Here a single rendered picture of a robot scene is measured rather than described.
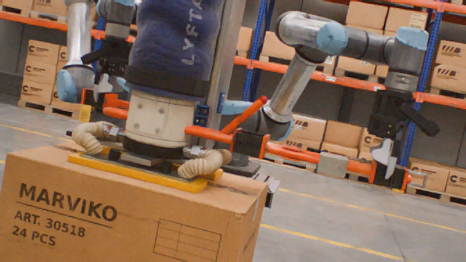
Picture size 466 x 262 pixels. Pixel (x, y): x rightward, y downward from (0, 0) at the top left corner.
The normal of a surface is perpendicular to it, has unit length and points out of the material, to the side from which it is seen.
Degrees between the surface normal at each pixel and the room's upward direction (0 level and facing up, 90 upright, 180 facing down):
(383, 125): 90
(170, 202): 89
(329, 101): 90
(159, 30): 76
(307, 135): 89
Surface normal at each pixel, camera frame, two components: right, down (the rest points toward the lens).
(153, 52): -0.40, 0.12
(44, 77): -0.15, 0.11
